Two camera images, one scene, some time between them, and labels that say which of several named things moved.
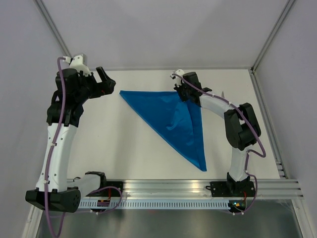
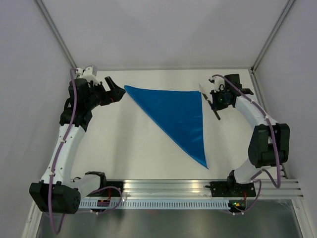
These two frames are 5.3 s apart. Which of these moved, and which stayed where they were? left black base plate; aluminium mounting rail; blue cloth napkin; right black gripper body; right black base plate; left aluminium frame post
Moved: blue cloth napkin; right black gripper body
Stayed: aluminium mounting rail; left black base plate; left aluminium frame post; right black base plate
